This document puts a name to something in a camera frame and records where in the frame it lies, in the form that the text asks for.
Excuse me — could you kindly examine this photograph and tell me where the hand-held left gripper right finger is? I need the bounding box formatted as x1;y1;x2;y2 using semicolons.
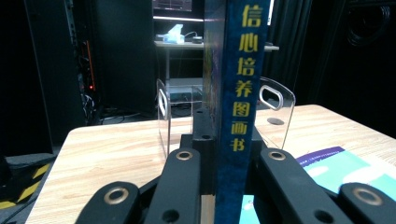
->
246;124;268;200

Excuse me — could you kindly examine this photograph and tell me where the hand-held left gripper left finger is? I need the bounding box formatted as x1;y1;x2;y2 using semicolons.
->
180;106;219;195

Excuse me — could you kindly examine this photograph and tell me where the clear acrylic book rack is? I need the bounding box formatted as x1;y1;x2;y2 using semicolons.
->
156;76;297;160

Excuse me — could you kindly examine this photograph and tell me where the dark blue picture book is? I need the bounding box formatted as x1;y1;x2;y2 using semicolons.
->
202;0;272;224

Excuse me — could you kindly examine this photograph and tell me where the purple red cover book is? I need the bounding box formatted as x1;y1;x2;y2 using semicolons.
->
295;146;347;167

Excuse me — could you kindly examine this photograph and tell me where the light blue picture book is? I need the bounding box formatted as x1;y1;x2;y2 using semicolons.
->
239;150;396;224

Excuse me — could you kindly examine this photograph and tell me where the light blue plastic object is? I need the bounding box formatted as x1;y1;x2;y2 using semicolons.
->
162;23;185;45

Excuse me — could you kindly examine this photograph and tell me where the black yellow striped base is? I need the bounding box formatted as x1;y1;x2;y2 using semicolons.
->
0;162;50;210

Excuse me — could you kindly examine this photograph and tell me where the black floor cable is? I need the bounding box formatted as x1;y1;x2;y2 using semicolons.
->
99;108;141;125

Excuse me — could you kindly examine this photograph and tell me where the dark equipment rack with wires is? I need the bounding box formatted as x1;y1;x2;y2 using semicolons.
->
64;0;99;125

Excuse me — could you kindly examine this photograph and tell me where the coiled black cable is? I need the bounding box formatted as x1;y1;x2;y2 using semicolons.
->
346;6;391;48

